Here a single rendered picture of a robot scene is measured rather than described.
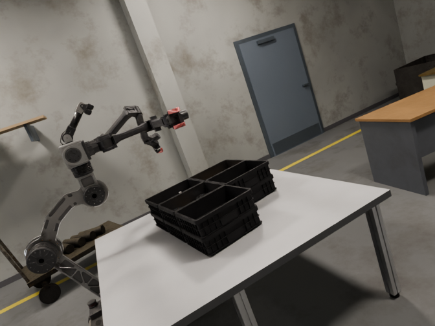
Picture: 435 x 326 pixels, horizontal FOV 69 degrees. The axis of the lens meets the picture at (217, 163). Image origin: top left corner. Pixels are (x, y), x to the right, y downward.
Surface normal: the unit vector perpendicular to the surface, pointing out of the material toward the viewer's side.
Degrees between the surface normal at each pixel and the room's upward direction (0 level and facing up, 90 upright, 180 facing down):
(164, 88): 90
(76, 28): 90
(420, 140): 90
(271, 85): 90
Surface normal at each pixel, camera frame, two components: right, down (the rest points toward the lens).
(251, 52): 0.39, 0.07
